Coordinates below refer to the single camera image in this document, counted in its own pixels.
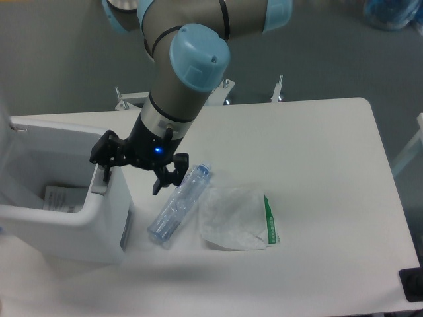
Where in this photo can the white push-top trash can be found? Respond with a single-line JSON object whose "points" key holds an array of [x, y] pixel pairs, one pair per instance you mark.
{"points": [[36, 154]]}

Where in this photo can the black clamp at table edge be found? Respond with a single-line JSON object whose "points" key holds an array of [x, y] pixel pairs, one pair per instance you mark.
{"points": [[411, 280]]}

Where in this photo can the blue plastic bag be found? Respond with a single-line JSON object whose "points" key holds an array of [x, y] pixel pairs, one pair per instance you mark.
{"points": [[390, 15]]}

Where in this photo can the white green plastic bag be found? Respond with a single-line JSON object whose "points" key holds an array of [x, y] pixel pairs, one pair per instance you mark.
{"points": [[237, 219]]}

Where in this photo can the white frame at right edge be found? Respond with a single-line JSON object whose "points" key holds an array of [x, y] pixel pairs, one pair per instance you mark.
{"points": [[409, 151]]}

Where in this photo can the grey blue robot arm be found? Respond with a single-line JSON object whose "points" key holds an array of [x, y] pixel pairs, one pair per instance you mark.
{"points": [[188, 42]]}

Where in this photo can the crushed clear plastic bottle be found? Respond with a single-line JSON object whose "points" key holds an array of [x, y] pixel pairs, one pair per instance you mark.
{"points": [[176, 212]]}

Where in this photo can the paper sheet inside can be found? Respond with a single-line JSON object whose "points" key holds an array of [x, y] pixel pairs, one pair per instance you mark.
{"points": [[64, 199]]}

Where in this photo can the white metal base frame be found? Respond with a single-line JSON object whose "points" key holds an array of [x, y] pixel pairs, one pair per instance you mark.
{"points": [[219, 96]]}

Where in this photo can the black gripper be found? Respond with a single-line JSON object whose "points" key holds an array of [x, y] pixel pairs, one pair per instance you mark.
{"points": [[146, 149]]}

